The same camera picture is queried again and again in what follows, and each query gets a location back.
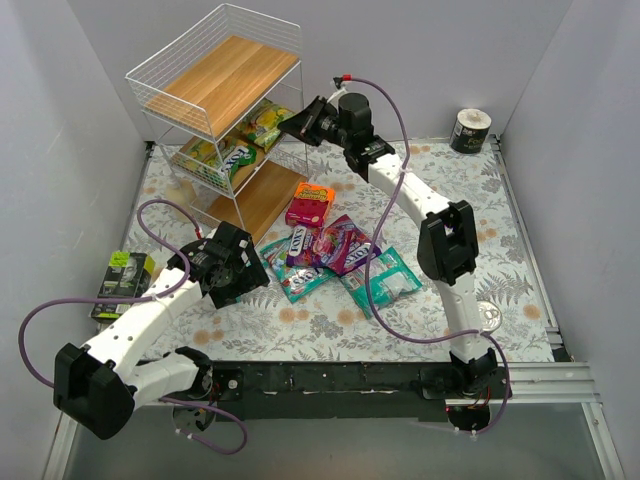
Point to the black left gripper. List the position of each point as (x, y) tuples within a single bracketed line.
[(248, 267)]

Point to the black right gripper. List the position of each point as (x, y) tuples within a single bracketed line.
[(310, 119)]

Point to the green yellow Fox's candy bag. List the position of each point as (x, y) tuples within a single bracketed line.
[(215, 164), (261, 125)]

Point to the teal mint candy bag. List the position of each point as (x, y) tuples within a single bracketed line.
[(296, 282), (390, 279)]

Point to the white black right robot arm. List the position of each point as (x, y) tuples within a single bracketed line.
[(447, 246)]

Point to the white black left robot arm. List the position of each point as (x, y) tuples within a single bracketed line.
[(102, 383)]

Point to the purple Fox's berries candy bag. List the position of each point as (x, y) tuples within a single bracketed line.
[(351, 252), (325, 247)]

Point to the red orange candy box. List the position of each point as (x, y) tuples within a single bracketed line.
[(310, 205)]

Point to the cream liquid bottle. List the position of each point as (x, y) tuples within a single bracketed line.
[(180, 191)]

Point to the black green product box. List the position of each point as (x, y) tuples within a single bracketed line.
[(128, 275)]

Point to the metal tin can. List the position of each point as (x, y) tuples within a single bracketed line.
[(490, 315)]

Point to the white wire wooden shelf rack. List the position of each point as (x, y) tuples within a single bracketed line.
[(203, 84)]

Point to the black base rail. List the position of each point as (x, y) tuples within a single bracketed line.
[(271, 390)]

